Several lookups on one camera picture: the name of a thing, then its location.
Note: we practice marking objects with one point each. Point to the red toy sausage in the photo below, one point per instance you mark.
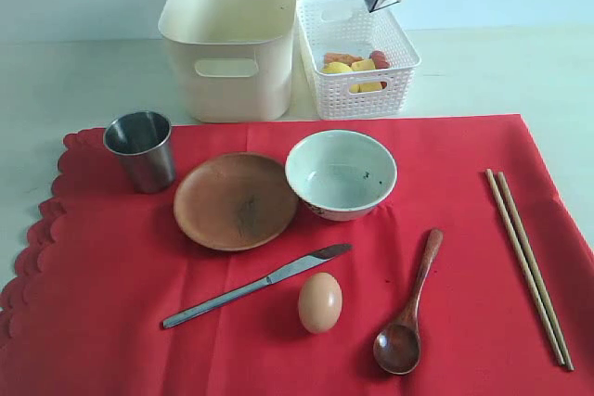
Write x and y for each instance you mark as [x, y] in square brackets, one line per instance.
[379, 59]

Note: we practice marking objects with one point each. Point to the fried chicken nugget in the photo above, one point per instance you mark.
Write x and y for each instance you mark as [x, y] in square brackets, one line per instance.
[341, 57]

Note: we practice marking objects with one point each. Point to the yellow cheese wedge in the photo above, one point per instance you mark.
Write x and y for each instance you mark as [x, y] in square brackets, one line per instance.
[366, 65]

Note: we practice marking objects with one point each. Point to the yellow lemon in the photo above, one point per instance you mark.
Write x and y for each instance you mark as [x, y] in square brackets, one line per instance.
[337, 67]

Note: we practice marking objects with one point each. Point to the white ceramic bowl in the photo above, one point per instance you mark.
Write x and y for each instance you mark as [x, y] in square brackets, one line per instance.
[341, 175]

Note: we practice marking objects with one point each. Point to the stainless steel cup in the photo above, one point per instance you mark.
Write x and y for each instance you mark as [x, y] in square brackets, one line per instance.
[141, 142]

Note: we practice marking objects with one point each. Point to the brown egg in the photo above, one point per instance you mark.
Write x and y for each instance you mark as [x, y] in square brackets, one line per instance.
[320, 303]

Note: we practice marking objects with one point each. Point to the white perforated plastic basket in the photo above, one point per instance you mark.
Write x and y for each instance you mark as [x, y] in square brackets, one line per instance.
[345, 26]

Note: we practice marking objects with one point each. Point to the cream plastic storage bin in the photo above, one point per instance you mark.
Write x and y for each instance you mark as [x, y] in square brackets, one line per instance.
[231, 58]

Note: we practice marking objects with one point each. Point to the brown wooden plate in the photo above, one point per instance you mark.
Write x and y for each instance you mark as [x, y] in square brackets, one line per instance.
[236, 201]

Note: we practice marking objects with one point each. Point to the metal table knife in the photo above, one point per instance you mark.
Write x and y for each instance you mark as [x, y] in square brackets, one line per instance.
[300, 265]

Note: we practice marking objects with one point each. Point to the red table cloth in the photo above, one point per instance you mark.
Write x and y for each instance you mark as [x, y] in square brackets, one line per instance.
[105, 266]

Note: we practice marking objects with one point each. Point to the dark wooden spoon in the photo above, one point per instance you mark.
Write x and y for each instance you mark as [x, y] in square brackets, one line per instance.
[397, 348]

